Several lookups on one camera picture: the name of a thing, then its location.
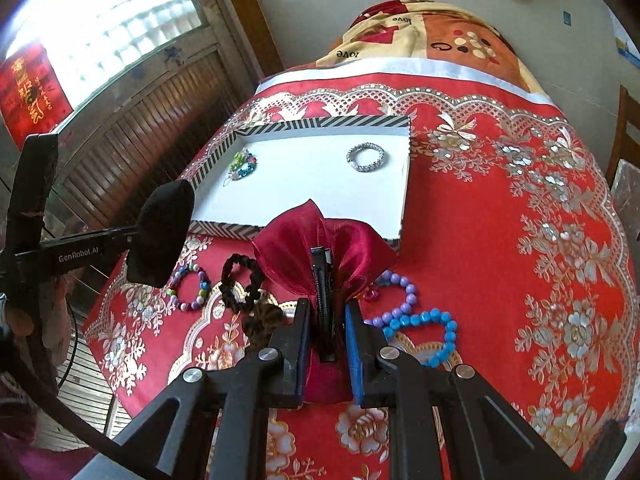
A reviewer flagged silver bracelet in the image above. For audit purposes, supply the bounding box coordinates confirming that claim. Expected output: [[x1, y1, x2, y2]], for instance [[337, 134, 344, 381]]
[[346, 142, 386, 175]]

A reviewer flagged wall calendar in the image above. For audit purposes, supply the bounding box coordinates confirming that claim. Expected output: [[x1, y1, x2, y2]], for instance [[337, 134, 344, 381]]
[[609, 12, 640, 68]]

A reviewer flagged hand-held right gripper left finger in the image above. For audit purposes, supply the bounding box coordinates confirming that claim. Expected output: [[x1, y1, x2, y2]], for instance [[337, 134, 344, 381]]
[[112, 297, 313, 480]]

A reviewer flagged multicolour round bead bracelet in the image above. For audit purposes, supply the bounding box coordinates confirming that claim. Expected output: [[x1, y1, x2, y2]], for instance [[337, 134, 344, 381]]
[[167, 262, 211, 312]]

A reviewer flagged blue bead bracelet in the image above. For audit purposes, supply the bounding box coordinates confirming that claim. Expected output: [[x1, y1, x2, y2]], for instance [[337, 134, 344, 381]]
[[382, 310, 458, 368]]

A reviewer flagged printed blanket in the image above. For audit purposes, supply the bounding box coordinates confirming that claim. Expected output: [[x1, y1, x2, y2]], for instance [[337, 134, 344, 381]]
[[312, 0, 548, 98]]

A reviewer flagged wooden chair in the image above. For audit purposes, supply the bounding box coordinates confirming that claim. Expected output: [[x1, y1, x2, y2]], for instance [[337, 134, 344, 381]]
[[605, 85, 640, 186]]

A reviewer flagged red satin bow hair clip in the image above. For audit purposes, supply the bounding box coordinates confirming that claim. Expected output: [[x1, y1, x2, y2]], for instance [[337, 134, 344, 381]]
[[250, 199, 398, 403]]

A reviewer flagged brown scrunchie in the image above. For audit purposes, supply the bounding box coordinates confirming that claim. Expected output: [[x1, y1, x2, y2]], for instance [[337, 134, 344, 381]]
[[243, 304, 287, 353]]

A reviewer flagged window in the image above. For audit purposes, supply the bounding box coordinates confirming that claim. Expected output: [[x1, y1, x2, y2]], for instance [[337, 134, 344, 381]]
[[5, 0, 221, 111]]

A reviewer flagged red floral tablecloth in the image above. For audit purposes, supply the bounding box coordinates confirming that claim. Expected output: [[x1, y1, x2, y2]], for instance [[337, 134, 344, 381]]
[[82, 72, 640, 480]]

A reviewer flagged striped rim white box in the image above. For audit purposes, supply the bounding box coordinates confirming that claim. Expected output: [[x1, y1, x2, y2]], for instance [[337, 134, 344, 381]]
[[181, 115, 413, 253]]

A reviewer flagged floral chair cloth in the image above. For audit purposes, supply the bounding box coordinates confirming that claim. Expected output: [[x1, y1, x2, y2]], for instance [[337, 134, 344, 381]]
[[611, 157, 640, 243]]

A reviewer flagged purple bead bracelet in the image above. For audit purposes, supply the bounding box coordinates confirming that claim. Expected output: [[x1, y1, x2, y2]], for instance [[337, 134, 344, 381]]
[[364, 270, 418, 330]]

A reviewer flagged person's left hand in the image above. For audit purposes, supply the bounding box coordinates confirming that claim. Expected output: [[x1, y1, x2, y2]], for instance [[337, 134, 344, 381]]
[[2, 280, 73, 363]]

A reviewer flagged green beaded bracelet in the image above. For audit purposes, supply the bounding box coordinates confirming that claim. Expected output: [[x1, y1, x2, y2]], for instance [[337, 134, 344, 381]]
[[227, 149, 259, 183]]

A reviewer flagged wooden door frame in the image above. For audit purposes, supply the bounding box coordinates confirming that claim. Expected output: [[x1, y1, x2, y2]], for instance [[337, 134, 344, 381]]
[[212, 0, 288, 83]]

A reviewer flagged black scrunchie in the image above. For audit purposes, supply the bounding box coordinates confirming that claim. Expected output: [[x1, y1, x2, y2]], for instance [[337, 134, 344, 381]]
[[221, 254, 265, 313]]

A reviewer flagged wooden louvered panel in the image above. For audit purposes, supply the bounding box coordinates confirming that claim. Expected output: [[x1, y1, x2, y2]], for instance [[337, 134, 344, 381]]
[[55, 45, 261, 241]]

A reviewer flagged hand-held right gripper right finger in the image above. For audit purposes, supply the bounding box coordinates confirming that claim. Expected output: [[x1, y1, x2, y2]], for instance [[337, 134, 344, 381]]
[[344, 300, 588, 480]]

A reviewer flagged red calligraphy poster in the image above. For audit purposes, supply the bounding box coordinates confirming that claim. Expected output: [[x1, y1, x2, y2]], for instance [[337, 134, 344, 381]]
[[0, 42, 73, 141]]

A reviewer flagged black cable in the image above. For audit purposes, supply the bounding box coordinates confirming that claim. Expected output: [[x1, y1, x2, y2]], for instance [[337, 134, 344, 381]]
[[0, 327, 128, 458]]

